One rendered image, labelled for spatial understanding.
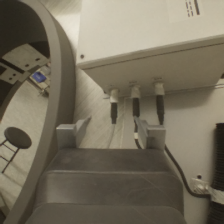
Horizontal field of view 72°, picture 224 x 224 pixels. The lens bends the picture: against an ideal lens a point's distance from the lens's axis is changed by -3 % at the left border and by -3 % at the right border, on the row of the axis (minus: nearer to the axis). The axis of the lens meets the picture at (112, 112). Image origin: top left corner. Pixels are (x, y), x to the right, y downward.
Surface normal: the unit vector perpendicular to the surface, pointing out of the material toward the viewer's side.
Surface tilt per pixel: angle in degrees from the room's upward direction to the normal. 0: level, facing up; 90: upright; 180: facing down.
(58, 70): 90
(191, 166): 90
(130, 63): 132
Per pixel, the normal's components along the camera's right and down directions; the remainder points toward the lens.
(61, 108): 0.93, -0.03
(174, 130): -0.35, -0.26
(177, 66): -0.01, 0.96
